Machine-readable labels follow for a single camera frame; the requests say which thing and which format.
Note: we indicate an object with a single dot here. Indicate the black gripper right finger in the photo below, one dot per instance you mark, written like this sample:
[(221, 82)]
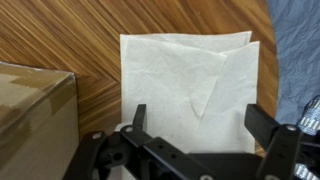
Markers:
[(283, 150)]

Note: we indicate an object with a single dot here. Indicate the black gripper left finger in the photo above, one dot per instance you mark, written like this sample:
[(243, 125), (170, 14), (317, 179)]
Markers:
[(96, 156)]

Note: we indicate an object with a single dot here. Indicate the white paper towel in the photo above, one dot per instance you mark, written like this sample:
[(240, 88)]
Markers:
[(160, 83)]

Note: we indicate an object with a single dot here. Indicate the brown cardboard box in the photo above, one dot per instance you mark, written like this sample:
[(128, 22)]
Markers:
[(33, 116)]

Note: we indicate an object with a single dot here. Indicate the grey mattress blanket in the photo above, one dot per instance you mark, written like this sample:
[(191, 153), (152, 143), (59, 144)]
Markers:
[(296, 50)]

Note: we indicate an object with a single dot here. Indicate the round wooden side table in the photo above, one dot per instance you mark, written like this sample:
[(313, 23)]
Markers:
[(66, 33)]

